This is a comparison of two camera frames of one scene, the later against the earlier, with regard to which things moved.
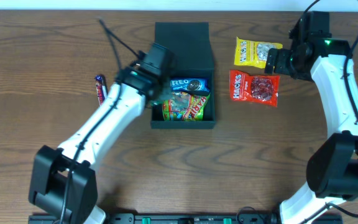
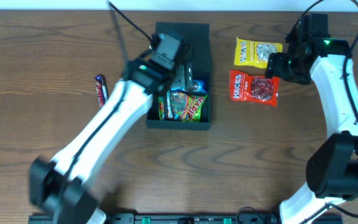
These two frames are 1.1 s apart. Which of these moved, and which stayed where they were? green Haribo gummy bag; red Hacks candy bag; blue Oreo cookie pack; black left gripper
Moved: black left gripper
Stayed: green Haribo gummy bag; blue Oreo cookie pack; red Hacks candy bag
